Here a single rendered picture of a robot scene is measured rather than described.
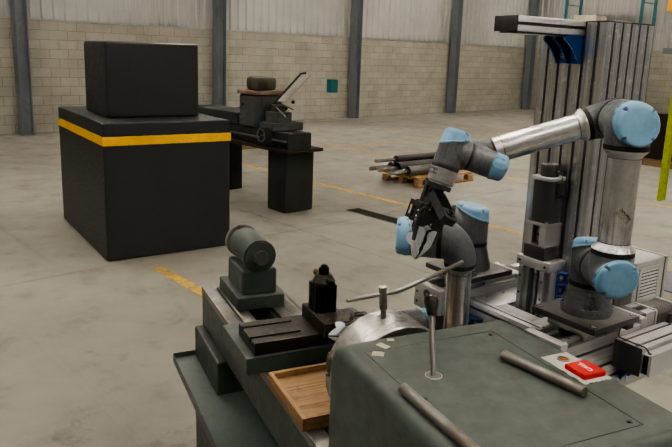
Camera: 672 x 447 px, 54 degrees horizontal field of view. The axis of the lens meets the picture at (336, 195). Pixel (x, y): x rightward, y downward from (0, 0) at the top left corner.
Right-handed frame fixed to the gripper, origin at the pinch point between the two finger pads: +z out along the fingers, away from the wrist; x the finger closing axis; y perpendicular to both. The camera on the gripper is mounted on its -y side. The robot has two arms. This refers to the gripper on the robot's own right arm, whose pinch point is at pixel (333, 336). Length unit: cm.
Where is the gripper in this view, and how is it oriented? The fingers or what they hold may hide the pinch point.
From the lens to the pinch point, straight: 203.3
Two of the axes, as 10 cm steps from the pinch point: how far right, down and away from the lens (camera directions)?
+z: -9.1, 0.5, -4.1
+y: -4.1, -2.0, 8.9
